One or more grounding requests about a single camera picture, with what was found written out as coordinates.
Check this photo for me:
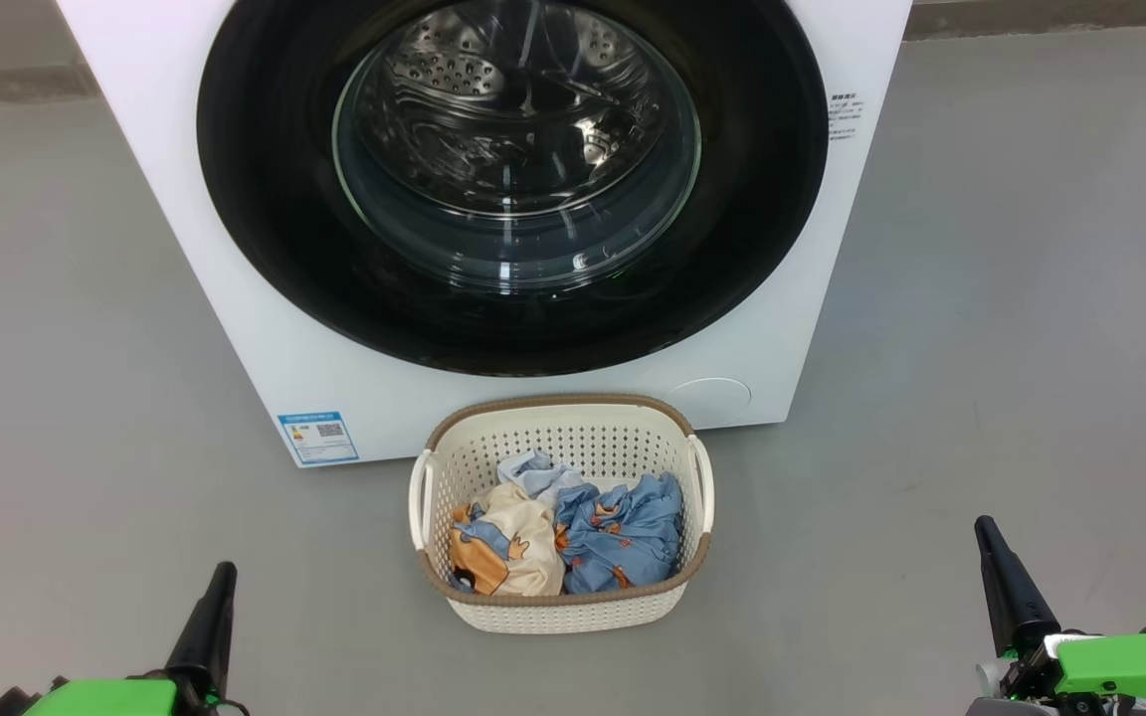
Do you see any blue printed garment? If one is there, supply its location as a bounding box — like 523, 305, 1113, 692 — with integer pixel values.
553, 472, 685, 596

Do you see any blue energy label sticker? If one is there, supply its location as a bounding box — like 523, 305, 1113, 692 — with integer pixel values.
277, 410, 360, 466

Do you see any white front-load washing machine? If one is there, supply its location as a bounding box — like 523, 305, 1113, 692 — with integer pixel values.
56, 0, 914, 468

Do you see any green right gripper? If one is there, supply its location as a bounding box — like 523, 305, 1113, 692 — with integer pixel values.
966, 515, 1146, 716

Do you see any cream perforated laundry basket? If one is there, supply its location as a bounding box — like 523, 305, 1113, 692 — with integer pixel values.
409, 394, 715, 634

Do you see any round filter cover on washer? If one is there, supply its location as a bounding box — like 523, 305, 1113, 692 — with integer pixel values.
666, 378, 753, 429

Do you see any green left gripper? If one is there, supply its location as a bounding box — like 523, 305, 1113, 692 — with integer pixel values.
0, 562, 248, 716

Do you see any black round glass washer door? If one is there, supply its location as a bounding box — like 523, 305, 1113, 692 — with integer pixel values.
197, 0, 830, 377

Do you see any cream and orange garment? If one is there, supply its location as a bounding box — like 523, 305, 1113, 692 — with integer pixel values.
449, 449, 586, 598

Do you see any stainless steel washer drum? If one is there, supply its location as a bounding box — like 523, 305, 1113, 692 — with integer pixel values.
334, 0, 701, 289

